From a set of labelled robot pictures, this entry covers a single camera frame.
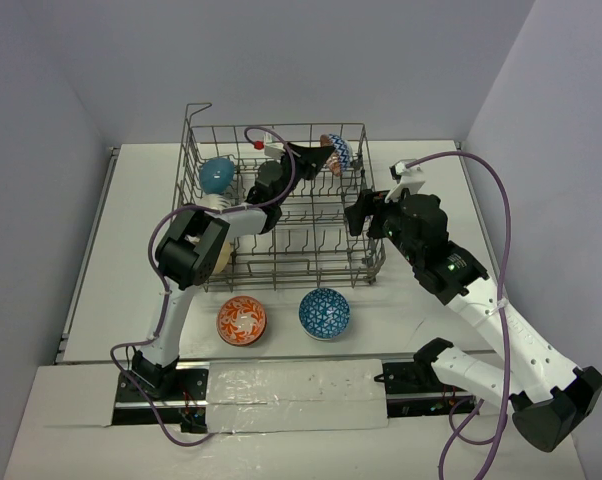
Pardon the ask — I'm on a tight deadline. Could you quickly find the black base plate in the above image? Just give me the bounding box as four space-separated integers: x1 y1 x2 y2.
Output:
111 368 209 434
374 361 476 418

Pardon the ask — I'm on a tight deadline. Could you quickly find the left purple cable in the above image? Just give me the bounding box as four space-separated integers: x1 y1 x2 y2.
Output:
109 125 297 446

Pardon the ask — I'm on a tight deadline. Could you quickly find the orange floral bowl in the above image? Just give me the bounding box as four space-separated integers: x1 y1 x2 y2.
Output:
216 295 267 347

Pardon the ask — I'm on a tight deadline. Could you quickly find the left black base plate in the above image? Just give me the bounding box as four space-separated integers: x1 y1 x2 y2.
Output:
111 368 209 434

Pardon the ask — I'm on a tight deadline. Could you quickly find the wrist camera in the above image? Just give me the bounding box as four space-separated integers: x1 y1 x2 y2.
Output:
252 131 286 160
384 159 425 203

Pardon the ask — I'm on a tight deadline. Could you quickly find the grey wire dish rack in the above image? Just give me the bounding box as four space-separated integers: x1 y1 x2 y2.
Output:
172 102 385 291

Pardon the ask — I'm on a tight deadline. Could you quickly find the red patterned bowl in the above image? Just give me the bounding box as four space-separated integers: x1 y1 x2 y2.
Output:
320 133 354 177

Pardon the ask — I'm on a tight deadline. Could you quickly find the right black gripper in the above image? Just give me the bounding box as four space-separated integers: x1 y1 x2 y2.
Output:
344 185 422 265

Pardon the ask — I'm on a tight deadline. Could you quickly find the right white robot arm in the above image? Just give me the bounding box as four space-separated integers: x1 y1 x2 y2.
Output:
345 189 602 452

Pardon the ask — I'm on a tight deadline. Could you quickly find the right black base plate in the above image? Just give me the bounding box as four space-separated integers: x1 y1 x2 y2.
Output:
374 361 476 418

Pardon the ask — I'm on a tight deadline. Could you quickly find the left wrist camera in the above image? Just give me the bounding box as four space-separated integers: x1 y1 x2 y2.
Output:
252 131 286 160

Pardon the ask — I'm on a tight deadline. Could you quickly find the yellow bowl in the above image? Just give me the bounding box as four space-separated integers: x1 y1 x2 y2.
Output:
213 242 233 275

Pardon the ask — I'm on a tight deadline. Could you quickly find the plain blue bowl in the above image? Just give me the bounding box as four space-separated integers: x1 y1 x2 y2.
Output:
199 157 235 194

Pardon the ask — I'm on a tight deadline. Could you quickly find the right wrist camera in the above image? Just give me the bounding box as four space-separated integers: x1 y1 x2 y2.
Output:
384 159 425 203

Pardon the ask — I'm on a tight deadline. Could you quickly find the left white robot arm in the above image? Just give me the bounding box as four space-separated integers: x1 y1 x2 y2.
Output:
130 141 335 399

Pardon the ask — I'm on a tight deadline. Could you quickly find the blue patterned bowl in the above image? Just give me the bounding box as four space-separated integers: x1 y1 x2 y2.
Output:
298 288 351 341

